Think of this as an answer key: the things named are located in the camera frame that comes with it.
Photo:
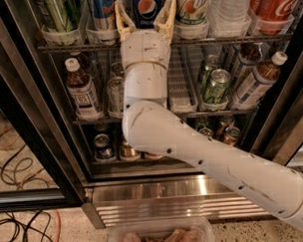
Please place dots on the green can bottom shelf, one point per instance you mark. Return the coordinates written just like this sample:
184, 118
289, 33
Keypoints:
206, 131

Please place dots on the white 7up zero can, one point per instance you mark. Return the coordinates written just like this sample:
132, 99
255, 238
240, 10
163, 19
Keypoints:
190, 12

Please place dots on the white diet can back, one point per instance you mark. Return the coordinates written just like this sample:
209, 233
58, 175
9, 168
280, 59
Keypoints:
116, 69

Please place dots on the blue red bull can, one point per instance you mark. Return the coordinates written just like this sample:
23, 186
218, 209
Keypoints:
103, 14

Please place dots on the white diet can front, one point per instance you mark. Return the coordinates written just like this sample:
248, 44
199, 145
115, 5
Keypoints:
115, 90

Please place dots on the iced tea bottle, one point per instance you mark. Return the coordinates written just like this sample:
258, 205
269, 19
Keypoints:
249, 55
263, 76
82, 90

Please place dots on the green can back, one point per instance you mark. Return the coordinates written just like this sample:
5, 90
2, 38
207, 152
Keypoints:
208, 64

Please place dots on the bronze can bottom right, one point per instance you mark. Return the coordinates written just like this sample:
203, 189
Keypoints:
231, 135

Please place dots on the green can top shelf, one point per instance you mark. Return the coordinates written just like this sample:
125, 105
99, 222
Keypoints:
60, 15

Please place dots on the iced tea bottle right front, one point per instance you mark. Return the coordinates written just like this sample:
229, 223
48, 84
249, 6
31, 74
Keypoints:
263, 76

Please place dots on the glass fridge door left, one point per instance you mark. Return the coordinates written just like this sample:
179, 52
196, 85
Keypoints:
32, 99

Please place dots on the steel fridge base grille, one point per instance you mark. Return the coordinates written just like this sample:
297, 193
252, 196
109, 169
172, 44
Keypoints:
111, 203

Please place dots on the clear water bottle top shelf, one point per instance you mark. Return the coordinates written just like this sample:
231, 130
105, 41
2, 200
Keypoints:
224, 12

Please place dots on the white diet can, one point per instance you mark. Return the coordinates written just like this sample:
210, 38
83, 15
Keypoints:
115, 90
116, 69

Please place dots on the empty white shelf tray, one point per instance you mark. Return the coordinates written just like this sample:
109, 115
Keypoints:
181, 97

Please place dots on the blue pepsi can bottom shelf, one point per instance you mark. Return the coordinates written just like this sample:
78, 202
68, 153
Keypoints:
104, 149

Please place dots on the clear plastic food container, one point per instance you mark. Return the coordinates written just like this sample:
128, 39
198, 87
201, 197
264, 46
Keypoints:
187, 229

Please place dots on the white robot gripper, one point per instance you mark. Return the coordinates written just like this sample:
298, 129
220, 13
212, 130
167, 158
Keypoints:
145, 47

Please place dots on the iced tea bottle left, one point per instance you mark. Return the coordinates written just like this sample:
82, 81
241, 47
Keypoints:
82, 90

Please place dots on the green can shelf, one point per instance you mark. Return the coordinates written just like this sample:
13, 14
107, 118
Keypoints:
60, 15
206, 131

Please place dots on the green can front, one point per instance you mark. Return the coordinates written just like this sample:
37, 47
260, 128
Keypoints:
216, 86

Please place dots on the iced tea bottle right back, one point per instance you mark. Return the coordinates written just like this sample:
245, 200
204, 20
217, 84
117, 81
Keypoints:
249, 55

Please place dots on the red coca-cola can top shelf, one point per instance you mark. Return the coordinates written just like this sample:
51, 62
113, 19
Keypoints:
271, 17

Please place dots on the brown can bottom left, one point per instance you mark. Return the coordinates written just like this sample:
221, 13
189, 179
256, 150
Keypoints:
127, 152

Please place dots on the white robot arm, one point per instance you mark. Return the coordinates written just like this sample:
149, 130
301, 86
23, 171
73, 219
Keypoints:
149, 126

